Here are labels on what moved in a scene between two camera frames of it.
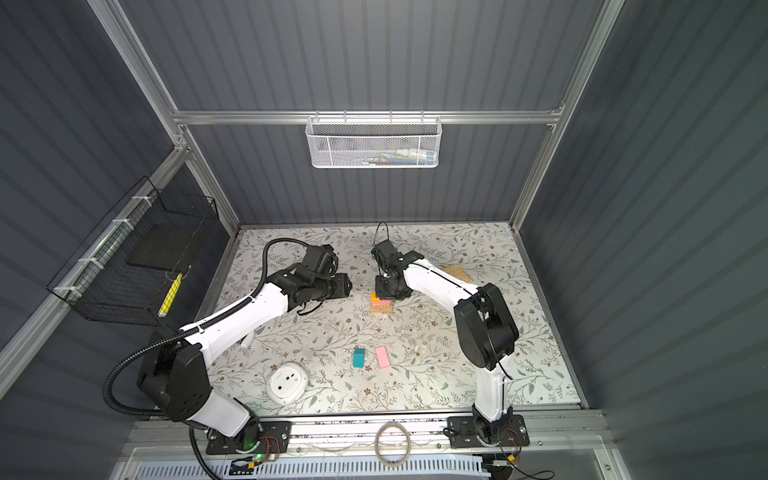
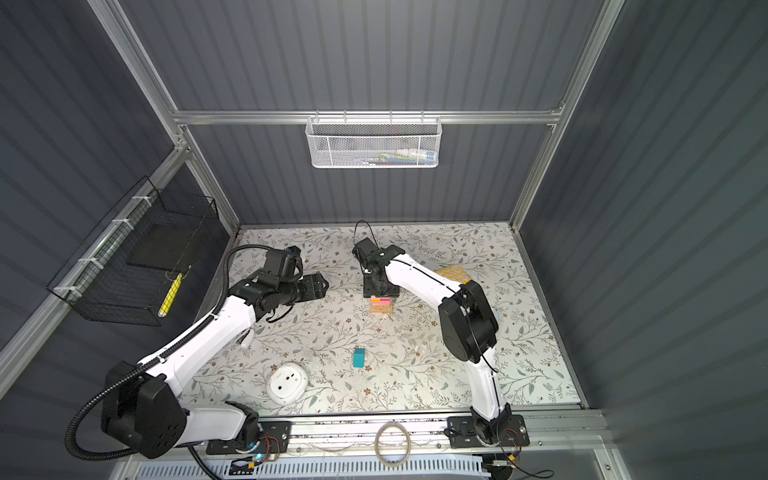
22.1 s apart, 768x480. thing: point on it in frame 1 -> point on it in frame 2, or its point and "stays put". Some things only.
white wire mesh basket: [373, 142] stays put
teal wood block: [359, 357] stays put
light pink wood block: [382, 357] -> [380, 301]
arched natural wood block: [380, 308] stays put
